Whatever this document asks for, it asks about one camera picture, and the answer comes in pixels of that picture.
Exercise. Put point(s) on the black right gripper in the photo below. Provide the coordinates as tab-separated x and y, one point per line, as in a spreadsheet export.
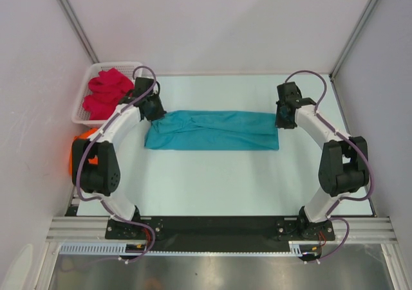
280	123

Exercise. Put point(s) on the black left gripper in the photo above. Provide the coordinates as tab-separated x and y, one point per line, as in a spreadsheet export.
160	112

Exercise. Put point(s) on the teal t shirt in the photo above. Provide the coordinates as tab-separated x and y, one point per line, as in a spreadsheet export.
213	130

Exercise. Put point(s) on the white plastic basket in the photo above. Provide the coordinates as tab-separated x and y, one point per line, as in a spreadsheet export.
79	114

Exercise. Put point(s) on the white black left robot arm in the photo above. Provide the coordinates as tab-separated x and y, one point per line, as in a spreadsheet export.
95	168

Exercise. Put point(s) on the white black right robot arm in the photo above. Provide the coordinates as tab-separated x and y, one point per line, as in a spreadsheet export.
343	168

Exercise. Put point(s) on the magenta t shirt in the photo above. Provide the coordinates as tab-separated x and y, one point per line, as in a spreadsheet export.
107	89

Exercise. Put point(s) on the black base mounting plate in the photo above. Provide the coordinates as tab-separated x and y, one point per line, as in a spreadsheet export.
221	234

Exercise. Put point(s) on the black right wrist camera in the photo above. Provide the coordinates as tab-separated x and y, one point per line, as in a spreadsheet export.
288	91

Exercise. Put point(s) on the white slotted cable duct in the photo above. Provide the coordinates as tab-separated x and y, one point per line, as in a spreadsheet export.
293	249

